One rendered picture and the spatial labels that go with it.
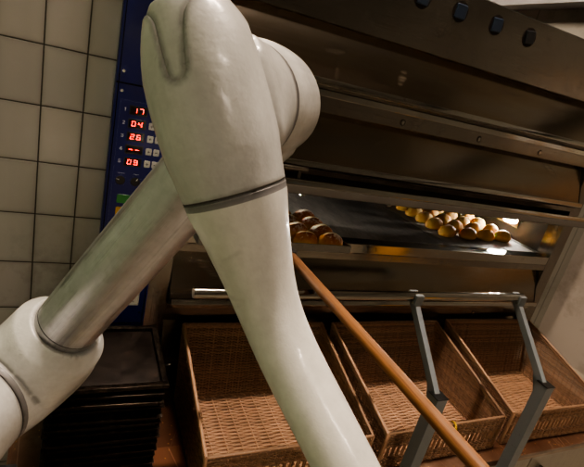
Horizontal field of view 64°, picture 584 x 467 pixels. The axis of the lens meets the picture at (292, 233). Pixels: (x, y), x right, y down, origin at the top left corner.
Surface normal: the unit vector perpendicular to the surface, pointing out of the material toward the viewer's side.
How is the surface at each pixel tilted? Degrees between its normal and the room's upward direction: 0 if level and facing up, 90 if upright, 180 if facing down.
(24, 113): 90
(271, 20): 70
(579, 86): 90
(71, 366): 79
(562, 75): 90
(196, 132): 87
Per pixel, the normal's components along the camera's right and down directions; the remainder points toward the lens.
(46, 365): 0.47, 0.04
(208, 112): 0.07, 0.15
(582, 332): -0.91, -0.08
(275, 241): 0.67, 0.15
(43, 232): 0.38, 0.39
